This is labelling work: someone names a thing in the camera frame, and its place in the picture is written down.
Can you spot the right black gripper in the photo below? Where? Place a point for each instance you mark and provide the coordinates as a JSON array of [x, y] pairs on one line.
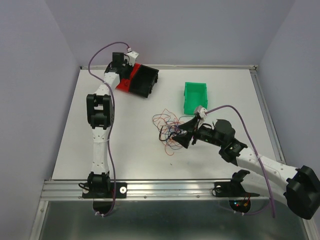
[[184, 139]]

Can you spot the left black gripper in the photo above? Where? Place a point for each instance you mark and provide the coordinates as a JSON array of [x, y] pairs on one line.
[[130, 69]]

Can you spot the green plastic bin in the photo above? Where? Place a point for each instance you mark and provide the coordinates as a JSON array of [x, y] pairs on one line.
[[195, 94]]

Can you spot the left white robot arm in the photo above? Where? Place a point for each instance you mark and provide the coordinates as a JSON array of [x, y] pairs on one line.
[[100, 116]]

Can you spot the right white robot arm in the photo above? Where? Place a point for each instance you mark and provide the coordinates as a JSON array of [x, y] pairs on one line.
[[297, 188]]

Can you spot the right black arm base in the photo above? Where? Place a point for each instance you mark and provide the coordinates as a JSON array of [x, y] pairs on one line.
[[230, 189]]

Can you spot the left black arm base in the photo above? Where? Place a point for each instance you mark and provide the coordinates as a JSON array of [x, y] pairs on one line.
[[100, 186]]

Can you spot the red plastic bin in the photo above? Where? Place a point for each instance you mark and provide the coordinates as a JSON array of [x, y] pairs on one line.
[[125, 83]]

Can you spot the black plastic bin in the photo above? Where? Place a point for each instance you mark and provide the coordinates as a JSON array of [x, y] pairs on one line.
[[143, 81]]

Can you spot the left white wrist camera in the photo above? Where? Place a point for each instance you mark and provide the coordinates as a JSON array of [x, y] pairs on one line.
[[132, 57]]

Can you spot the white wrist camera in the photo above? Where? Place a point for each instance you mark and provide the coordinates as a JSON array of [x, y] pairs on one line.
[[132, 57], [200, 112]]

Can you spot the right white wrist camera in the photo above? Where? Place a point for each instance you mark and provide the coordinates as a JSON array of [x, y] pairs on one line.
[[200, 112]]

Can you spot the aluminium front rail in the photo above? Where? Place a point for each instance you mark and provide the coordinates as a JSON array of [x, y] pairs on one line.
[[150, 190]]

